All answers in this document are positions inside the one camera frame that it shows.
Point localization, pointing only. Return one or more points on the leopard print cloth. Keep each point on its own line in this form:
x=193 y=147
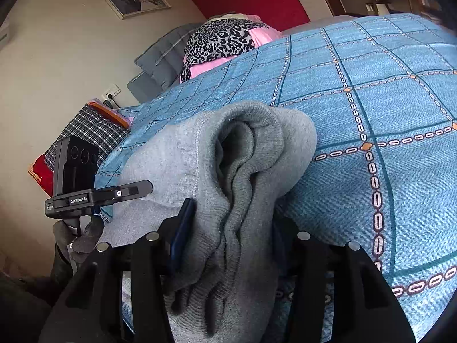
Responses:
x=218 y=39

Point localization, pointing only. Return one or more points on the grey sweat pants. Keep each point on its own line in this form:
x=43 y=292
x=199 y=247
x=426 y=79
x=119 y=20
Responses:
x=235 y=163

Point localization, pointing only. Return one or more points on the grey mattress sheet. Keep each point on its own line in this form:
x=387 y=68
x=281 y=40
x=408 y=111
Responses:
x=317 y=24

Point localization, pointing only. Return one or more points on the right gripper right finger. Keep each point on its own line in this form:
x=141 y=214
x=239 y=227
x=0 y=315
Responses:
x=316 y=278

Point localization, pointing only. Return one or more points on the blue patterned bed cover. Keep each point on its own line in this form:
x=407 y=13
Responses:
x=381 y=92

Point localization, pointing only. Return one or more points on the plaid pillow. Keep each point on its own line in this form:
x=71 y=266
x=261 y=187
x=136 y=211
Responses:
x=94 y=128

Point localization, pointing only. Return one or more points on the white wall socket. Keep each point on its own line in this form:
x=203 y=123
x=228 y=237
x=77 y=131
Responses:
x=112 y=91

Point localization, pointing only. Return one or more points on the left hand dark glove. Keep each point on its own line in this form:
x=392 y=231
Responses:
x=71 y=250

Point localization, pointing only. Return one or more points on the framed wall picture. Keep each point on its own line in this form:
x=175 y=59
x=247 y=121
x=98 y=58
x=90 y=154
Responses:
x=129 y=8

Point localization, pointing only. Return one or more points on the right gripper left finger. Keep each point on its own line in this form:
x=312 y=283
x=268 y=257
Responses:
x=117 y=295

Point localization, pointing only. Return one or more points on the grey quilted headboard cushion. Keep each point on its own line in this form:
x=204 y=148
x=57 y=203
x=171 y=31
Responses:
x=161 y=64

